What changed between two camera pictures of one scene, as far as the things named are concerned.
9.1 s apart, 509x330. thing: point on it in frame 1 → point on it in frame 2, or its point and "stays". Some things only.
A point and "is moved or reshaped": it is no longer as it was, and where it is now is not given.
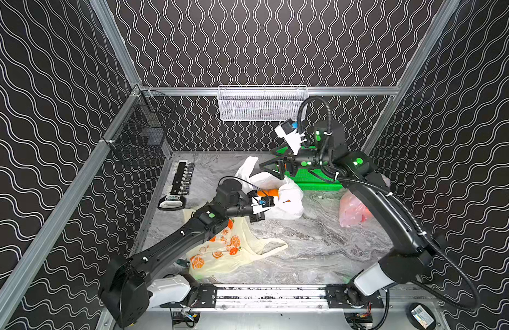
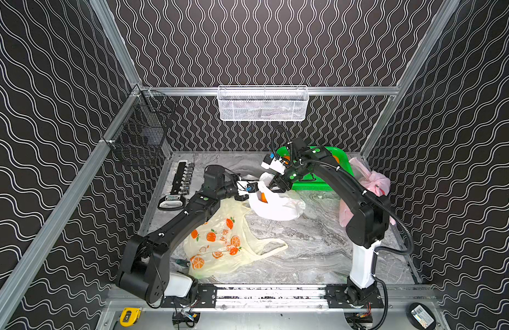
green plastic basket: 307,181 stays
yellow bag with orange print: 234,245 stays
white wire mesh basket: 262,102 stays
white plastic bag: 289,203 is moved or reshaped
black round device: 420,314 stays
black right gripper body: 307,159 → 290,175
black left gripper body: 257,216 → 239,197
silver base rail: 276,298 stays
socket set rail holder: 176,199 stays
